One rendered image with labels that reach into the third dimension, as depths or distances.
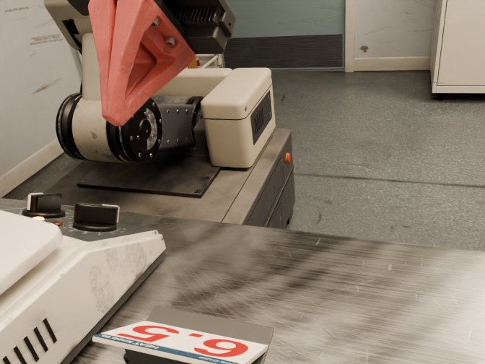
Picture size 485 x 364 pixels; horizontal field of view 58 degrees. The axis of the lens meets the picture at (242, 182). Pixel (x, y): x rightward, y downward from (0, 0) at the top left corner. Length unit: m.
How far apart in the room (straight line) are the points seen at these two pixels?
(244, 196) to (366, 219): 0.63
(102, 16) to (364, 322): 0.26
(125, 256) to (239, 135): 0.90
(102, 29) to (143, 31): 0.03
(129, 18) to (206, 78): 1.15
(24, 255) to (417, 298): 0.25
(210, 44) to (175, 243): 0.17
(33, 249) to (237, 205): 0.88
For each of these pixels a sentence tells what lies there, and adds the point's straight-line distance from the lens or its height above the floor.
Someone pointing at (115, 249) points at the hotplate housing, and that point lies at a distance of 0.32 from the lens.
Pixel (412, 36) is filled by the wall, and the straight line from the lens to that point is 3.13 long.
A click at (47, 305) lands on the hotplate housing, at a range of 0.29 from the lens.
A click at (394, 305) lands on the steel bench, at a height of 0.75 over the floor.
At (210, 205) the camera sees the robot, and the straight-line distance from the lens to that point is 1.13.
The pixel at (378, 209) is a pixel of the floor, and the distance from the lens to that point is 1.72.
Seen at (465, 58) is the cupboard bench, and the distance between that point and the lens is 2.58.
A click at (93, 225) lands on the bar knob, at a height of 0.81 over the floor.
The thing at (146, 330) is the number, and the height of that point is 0.77.
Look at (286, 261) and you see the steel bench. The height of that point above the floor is 0.75.
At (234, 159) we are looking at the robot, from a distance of 1.24.
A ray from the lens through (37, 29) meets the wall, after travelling 2.53.
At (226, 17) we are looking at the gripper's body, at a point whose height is 0.93.
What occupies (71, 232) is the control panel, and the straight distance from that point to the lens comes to 0.34.
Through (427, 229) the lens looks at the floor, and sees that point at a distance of 1.65.
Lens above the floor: 0.99
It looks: 31 degrees down
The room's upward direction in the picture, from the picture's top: 8 degrees counter-clockwise
